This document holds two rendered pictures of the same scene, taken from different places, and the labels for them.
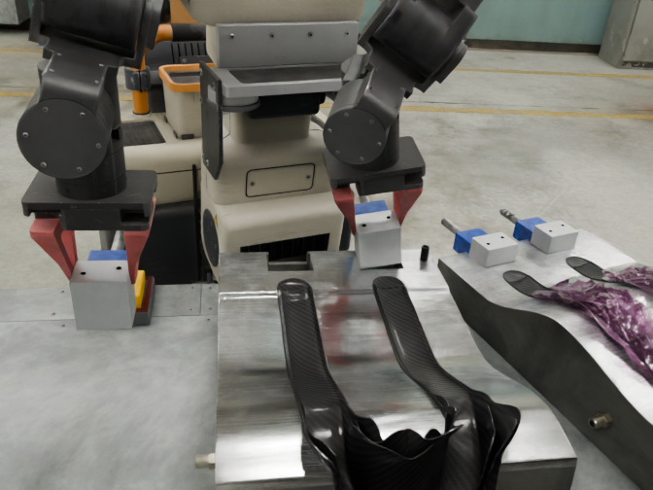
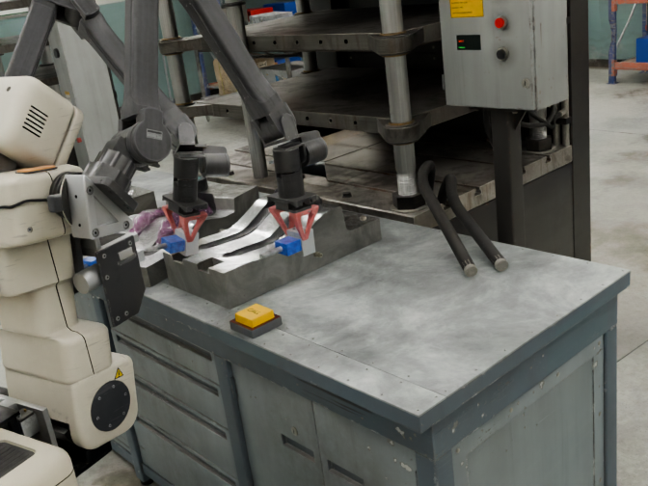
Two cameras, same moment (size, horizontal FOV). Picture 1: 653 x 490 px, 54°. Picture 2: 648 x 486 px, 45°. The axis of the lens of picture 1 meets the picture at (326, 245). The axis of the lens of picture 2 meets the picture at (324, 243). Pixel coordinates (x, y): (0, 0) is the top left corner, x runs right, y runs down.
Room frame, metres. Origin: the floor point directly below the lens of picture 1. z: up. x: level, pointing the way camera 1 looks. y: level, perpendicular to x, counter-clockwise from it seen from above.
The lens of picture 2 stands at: (1.26, 1.66, 1.53)
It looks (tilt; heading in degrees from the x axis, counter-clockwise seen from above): 20 degrees down; 240
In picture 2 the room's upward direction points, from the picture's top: 8 degrees counter-clockwise
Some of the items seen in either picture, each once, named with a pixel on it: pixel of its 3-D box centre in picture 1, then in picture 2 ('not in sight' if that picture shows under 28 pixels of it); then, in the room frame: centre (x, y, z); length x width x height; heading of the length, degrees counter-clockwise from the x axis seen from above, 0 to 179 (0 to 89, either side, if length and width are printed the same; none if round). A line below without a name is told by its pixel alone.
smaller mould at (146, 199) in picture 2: not in sight; (118, 206); (0.59, -0.83, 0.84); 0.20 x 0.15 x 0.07; 10
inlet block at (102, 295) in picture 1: (112, 266); (284, 247); (0.53, 0.21, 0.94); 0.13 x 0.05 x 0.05; 10
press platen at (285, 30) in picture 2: not in sight; (349, 45); (-0.34, -0.77, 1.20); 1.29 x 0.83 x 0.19; 100
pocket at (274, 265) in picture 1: (289, 273); (211, 269); (0.64, 0.04, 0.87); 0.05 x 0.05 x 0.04; 10
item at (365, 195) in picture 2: not in sight; (359, 163); (-0.33, -0.78, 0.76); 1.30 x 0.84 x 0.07; 100
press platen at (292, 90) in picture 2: not in sight; (357, 112); (-0.34, -0.77, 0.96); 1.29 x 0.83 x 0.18; 100
